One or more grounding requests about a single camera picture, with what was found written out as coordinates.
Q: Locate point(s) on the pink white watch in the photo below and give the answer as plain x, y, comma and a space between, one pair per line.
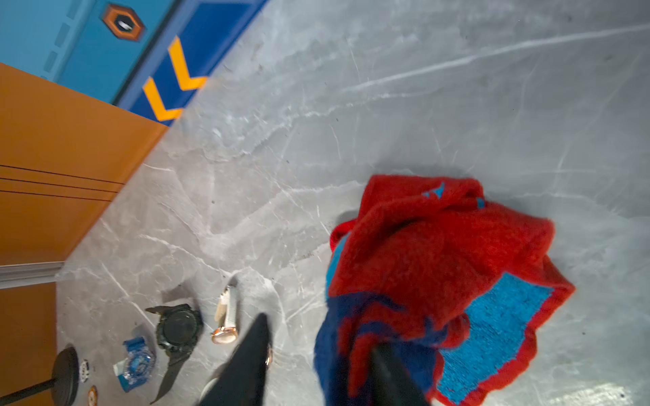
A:
209, 386

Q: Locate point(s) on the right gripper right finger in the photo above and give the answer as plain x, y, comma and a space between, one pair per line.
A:
391, 384

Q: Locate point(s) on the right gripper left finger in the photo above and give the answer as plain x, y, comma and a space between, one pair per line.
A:
242, 381

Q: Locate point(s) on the red and blue cloth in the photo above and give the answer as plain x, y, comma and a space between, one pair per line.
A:
456, 285

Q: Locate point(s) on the brown round disc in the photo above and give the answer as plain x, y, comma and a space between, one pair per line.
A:
92, 396

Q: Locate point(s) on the black microphone on stand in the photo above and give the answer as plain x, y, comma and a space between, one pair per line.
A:
63, 385

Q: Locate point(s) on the white round disc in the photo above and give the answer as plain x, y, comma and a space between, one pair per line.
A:
85, 370

